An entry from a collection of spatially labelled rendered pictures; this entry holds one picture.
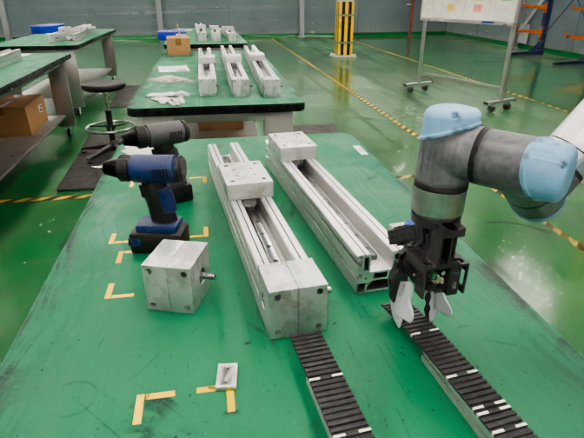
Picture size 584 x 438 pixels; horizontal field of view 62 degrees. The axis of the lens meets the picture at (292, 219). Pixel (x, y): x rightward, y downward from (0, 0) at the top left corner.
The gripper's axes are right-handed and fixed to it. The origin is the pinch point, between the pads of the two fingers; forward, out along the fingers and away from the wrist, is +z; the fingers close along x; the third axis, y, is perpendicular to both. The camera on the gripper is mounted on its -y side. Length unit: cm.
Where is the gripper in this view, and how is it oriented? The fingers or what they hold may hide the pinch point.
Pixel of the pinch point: (412, 315)
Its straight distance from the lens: 85.7
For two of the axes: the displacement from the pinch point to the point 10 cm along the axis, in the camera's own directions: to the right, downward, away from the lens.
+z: -0.2, 9.0, 4.3
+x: 9.7, -1.0, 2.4
